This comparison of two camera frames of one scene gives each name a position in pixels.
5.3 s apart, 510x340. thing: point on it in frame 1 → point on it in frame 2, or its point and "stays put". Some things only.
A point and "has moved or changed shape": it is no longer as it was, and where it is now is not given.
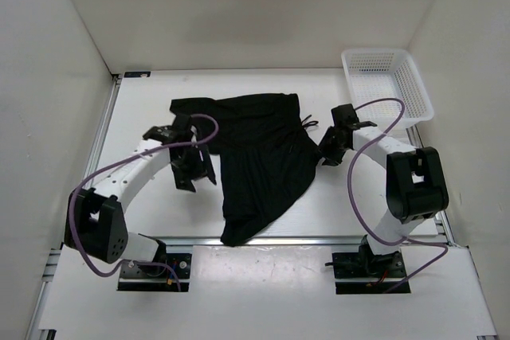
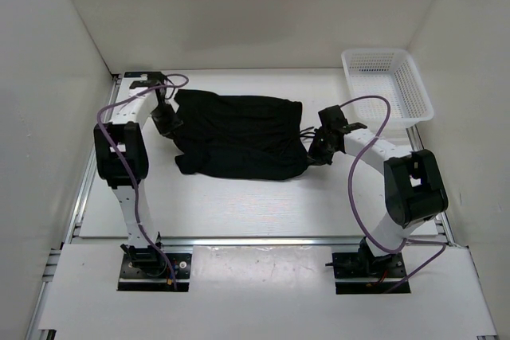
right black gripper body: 330,147 → 320,150
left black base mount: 135,278 stays put
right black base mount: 362,272 stays put
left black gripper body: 190,162 → 165,119
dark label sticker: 137,74 stays put
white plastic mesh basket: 380,74 stays put
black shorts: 268,158 has moved or changed shape
